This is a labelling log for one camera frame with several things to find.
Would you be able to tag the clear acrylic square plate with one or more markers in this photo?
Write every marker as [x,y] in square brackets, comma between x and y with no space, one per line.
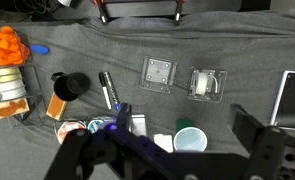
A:
[158,74]

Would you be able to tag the grey table cloth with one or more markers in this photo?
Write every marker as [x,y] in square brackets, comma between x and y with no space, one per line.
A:
[254,48]

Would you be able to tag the black tablet white frame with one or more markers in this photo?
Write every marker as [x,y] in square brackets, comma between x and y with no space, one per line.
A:
[283,114]

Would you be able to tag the black mug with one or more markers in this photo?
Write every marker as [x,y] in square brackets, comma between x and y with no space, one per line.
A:
[68,87]

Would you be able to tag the green plastic cup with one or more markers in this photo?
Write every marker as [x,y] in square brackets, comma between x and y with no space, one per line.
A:
[183,123]

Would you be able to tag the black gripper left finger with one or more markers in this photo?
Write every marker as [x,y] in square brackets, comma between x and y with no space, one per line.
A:
[81,151]

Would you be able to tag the black marker pen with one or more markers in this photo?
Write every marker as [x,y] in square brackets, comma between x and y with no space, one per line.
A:
[105,90]

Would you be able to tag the orange sponge block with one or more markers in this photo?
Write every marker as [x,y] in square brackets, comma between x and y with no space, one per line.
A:
[56,107]

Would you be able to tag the orange patterned card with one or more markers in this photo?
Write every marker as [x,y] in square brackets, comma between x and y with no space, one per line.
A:
[13,107]

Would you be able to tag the blue marker pen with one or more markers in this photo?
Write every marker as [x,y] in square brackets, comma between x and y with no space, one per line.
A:
[112,91]

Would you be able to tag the blue oval eraser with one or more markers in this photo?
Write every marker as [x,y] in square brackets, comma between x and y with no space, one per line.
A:
[39,49]

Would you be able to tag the red white round tin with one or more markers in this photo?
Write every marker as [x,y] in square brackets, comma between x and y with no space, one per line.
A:
[66,127]

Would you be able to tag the white paper cup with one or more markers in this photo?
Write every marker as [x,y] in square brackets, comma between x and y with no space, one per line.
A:
[190,139]

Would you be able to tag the white paper slip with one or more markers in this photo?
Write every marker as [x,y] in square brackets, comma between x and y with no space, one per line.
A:
[164,141]

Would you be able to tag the teal white round tin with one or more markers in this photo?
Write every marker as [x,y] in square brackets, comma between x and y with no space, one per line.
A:
[99,122]

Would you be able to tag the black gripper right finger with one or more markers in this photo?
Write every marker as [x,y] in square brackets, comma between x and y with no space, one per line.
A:
[264,143]

